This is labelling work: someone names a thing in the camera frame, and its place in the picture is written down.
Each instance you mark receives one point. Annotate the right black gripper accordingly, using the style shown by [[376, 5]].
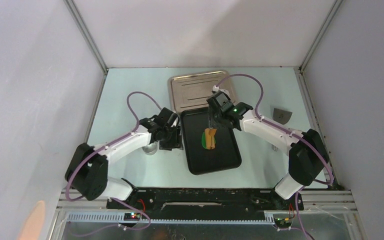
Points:
[[211, 124]]

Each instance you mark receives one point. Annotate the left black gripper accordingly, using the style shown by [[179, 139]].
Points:
[[176, 142]]

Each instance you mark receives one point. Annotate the wooden dough roller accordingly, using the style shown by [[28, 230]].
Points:
[[209, 137]]

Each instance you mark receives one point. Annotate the green dough piece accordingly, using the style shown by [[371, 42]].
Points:
[[203, 141]]

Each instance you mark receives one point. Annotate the black plastic tray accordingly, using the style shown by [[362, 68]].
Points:
[[226, 154]]

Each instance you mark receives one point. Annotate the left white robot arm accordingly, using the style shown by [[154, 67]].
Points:
[[88, 169]]

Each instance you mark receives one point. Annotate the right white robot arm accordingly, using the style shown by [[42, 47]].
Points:
[[307, 155]]

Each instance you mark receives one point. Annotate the silver metal tray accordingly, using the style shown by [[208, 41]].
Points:
[[190, 91]]

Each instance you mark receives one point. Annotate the metal scraper with wooden handle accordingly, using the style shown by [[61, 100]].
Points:
[[281, 116]]

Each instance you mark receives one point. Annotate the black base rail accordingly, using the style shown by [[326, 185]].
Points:
[[211, 204]]

